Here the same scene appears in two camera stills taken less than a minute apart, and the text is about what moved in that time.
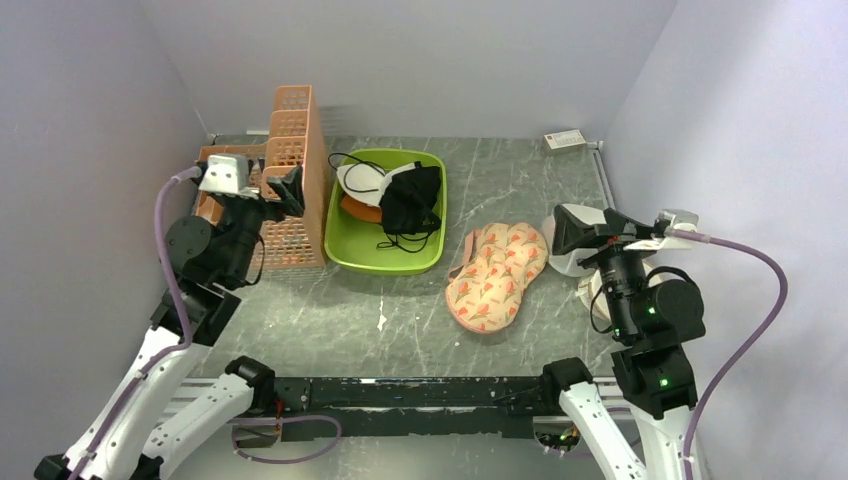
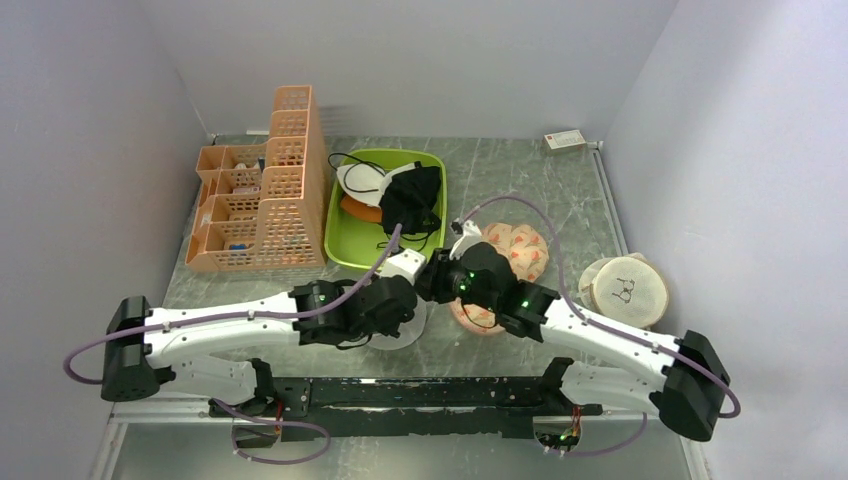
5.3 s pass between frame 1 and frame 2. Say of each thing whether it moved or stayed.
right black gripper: moved
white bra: stayed
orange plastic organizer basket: stayed
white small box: stayed
